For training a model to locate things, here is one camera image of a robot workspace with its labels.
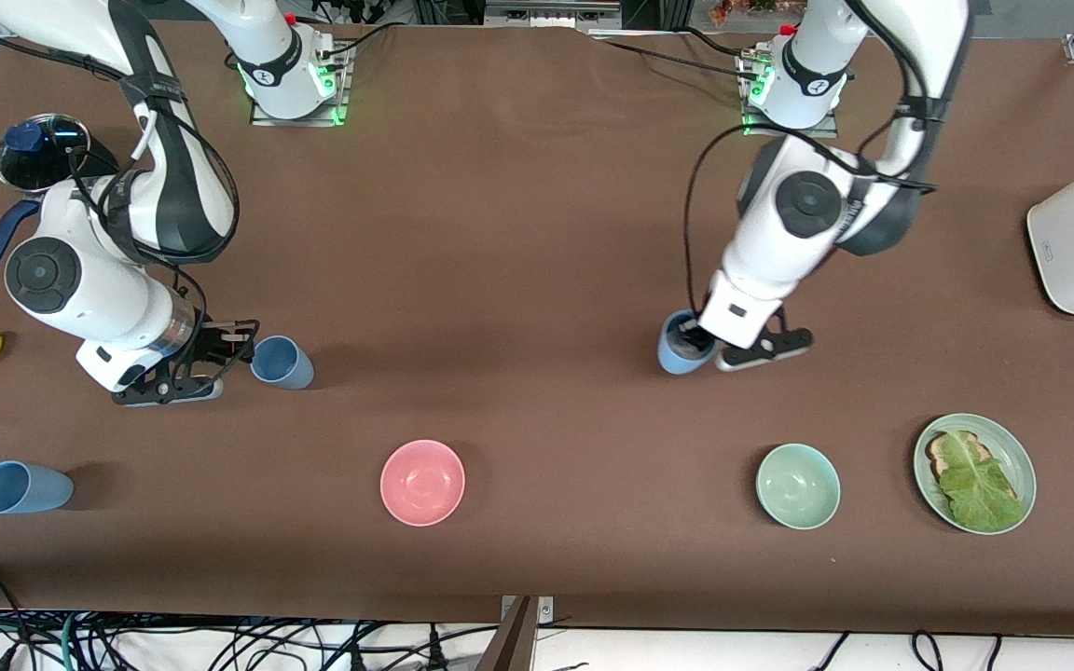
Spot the pale green plate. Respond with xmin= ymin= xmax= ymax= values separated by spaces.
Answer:
xmin=913 ymin=413 xmax=1038 ymax=536

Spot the pale green bowl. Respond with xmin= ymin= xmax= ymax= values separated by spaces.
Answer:
xmin=755 ymin=443 xmax=842 ymax=531

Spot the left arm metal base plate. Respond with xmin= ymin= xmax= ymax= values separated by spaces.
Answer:
xmin=740 ymin=51 xmax=839 ymax=139

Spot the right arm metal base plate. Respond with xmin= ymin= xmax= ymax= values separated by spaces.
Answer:
xmin=250 ymin=42 xmax=351 ymax=128

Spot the glass lid with blue knob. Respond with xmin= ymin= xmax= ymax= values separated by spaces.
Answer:
xmin=0 ymin=114 xmax=91 ymax=194

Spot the black base power cable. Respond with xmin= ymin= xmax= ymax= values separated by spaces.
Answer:
xmin=584 ymin=35 xmax=762 ymax=85
xmin=682 ymin=26 xmax=752 ymax=62
xmin=318 ymin=21 xmax=426 ymax=59

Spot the small metal table bracket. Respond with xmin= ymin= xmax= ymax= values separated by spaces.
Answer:
xmin=500 ymin=595 xmax=555 ymax=627

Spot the blue plastic cup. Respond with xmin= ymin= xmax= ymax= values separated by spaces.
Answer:
xmin=0 ymin=460 xmax=75 ymax=515
xmin=250 ymin=335 xmax=315 ymax=390

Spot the blue cup with white residue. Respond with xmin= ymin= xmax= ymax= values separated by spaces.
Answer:
xmin=656 ymin=309 xmax=720 ymax=376

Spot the dark metal bar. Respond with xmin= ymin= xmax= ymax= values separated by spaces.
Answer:
xmin=475 ymin=596 xmax=538 ymax=671

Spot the pink bowl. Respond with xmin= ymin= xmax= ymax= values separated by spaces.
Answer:
xmin=379 ymin=439 xmax=466 ymax=527

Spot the colourful toy food pile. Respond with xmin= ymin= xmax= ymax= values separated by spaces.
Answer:
xmin=709 ymin=0 xmax=804 ymax=24

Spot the toast slice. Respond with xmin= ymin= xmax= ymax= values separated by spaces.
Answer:
xmin=925 ymin=430 xmax=1020 ymax=504

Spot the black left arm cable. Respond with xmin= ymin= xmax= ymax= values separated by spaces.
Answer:
xmin=682 ymin=0 xmax=939 ymax=318

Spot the grey control box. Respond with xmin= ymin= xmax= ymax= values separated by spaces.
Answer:
xmin=484 ymin=0 xmax=624 ymax=31

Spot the green lettuce leaf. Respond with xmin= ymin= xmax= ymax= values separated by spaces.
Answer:
xmin=938 ymin=433 xmax=1028 ymax=532

